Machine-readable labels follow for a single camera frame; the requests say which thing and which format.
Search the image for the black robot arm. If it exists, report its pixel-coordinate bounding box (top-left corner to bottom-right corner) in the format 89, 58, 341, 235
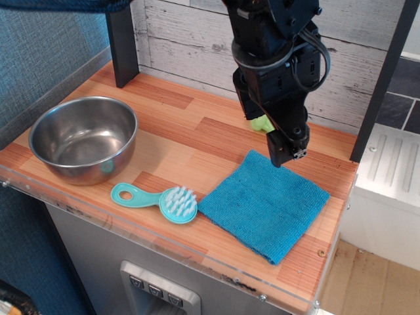
224, 0, 331, 167

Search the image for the black braided cable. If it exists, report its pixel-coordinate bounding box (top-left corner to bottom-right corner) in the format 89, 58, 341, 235
0, 0, 132, 14

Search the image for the stainless steel bowl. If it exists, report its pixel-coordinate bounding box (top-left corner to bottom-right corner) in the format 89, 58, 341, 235
28, 96, 138, 186

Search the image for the green toy broccoli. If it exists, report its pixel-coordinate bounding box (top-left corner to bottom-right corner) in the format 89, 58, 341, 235
249, 115, 275, 133

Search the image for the right black post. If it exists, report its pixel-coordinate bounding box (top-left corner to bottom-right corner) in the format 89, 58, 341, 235
350, 0, 419, 163

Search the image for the grey toy fridge cabinet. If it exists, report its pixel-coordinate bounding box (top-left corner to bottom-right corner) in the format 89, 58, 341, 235
47, 205, 311, 314

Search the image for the blue cloth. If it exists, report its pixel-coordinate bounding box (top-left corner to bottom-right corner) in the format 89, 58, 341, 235
198, 150, 329, 265

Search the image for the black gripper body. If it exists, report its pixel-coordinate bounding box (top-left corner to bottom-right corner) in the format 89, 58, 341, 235
233, 44, 321, 140

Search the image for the clear acrylic edge guard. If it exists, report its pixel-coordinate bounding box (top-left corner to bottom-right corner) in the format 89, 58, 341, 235
1, 166, 321, 314

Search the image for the silver dispenser panel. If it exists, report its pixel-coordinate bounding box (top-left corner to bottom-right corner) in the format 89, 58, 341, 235
120, 261, 201, 314

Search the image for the black post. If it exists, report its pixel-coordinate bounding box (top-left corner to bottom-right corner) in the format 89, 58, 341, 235
350, 0, 419, 163
106, 5, 139, 88

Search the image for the white toy sink unit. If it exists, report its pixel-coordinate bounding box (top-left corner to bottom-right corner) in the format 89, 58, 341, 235
341, 124, 419, 270

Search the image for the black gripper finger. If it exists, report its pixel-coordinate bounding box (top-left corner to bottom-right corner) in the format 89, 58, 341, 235
237, 90, 264, 120
266, 130, 308, 168

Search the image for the teal dish brush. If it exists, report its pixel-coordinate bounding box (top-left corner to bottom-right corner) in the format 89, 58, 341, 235
110, 183, 198, 224

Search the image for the left black post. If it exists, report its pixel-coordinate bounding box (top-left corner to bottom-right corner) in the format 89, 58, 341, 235
106, 5, 139, 88

